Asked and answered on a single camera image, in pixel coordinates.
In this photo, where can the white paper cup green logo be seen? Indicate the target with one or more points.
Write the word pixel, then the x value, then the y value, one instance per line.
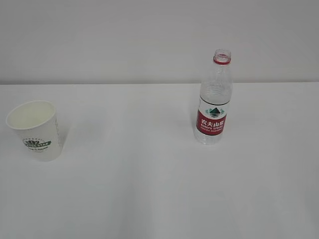
pixel 35 123

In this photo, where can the clear Nongfu Spring water bottle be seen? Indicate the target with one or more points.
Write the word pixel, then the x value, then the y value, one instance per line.
pixel 214 99

